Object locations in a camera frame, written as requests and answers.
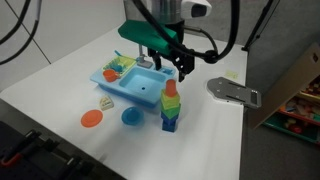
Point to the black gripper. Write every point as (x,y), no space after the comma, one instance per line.
(186,61)

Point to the light green block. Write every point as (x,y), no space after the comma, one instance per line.
(170,101)

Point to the blue block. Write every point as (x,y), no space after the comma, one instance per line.
(169,119)
(169,126)

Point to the grey toy faucet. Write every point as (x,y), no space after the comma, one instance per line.
(144,61)

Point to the light blue toy sink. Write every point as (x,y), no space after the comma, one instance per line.
(140,83)

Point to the yellow-green dish rack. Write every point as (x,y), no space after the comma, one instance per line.
(125,63)

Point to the blue toy utensils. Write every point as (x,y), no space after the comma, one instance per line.
(117,67)

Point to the blue toy bowl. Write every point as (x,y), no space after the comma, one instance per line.
(132,116)

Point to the yellow sticky note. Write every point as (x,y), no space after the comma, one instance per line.
(232,74)

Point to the grey metal mounting plate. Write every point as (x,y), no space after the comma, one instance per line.
(233,91)

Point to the orange toy plate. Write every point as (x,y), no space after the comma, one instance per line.
(91,118)

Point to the black partition pole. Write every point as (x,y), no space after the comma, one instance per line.
(258,25)

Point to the toy storage shelf with bins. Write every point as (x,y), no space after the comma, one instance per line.
(293,96)

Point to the black clamp equipment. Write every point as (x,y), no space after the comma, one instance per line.
(40,156)

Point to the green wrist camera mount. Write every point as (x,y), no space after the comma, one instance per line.
(146,35)

